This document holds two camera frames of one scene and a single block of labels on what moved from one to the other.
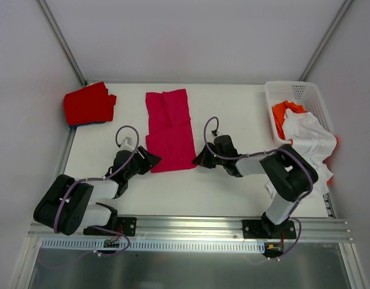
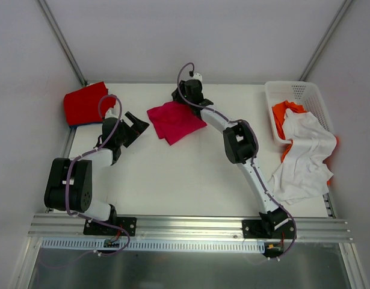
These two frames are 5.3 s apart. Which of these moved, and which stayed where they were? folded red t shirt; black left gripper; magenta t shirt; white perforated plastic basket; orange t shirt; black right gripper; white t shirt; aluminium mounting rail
Moved: black right gripper; magenta t shirt; black left gripper
Stayed: folded red t shirt; orange t shirt; white perforated plastic basket; white t shirt; aluminium mounting rail
